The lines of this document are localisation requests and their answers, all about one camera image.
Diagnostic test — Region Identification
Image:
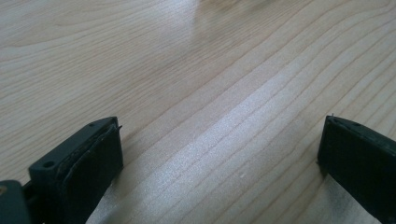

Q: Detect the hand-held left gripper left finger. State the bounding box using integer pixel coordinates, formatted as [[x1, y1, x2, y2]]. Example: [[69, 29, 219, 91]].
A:
[[28, 116, 124, 224]]

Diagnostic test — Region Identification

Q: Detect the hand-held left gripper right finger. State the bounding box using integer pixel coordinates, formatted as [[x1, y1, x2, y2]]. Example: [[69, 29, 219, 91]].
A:
[[317, 115, 396, 224]]

